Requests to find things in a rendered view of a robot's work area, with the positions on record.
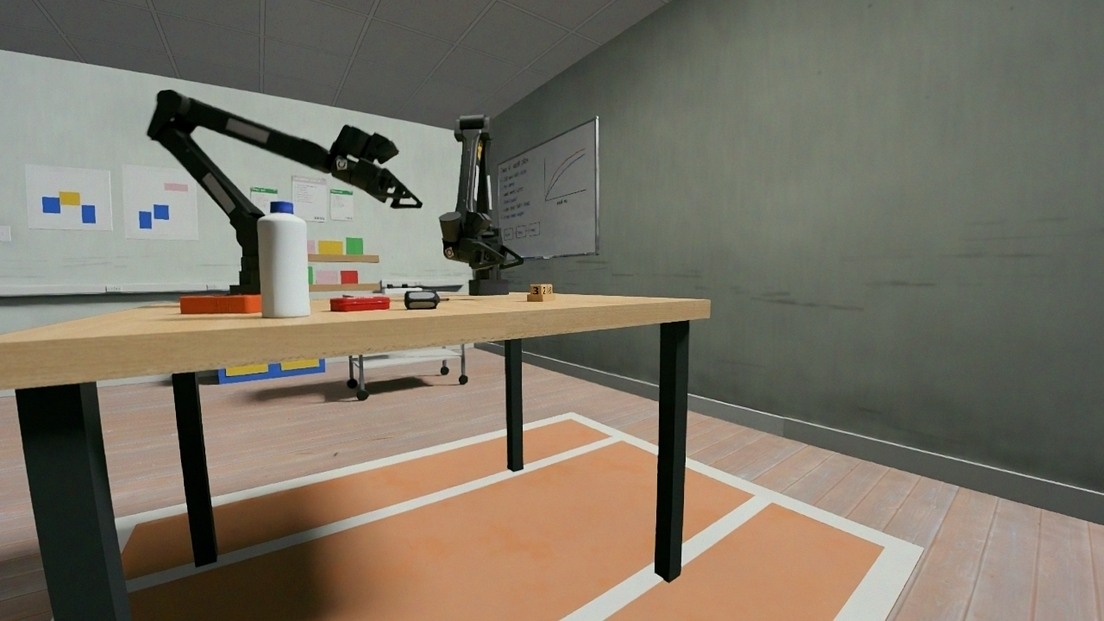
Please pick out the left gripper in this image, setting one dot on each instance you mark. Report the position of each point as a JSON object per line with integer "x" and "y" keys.
{"x": 484, "y": 253}

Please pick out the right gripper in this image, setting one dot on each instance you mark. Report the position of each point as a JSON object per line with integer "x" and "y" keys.
{"x": 379, "y": 183}

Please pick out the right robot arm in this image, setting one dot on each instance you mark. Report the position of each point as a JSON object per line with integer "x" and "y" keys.
{"x": 239, "y": 210}

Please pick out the white plastic bottle with blue cap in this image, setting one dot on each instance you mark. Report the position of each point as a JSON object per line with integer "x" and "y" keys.
{"x": 284, "y": 285}

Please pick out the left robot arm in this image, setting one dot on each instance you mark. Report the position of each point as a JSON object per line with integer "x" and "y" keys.
{"x": 475, "y": 168}

